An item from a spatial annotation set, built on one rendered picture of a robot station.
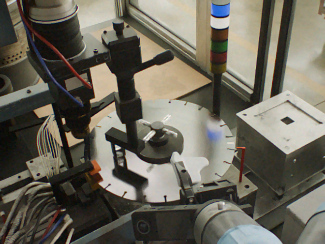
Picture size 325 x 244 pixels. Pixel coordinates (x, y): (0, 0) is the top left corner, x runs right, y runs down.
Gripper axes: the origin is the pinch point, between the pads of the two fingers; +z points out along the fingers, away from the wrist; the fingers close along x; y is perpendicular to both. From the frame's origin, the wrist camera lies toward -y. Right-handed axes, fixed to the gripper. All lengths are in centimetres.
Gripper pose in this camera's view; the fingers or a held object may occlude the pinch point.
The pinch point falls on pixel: (176, 193)
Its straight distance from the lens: 77.6
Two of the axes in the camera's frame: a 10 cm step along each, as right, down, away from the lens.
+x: -1.6, -9.8, -1.0
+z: -1.5, -0.7, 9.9
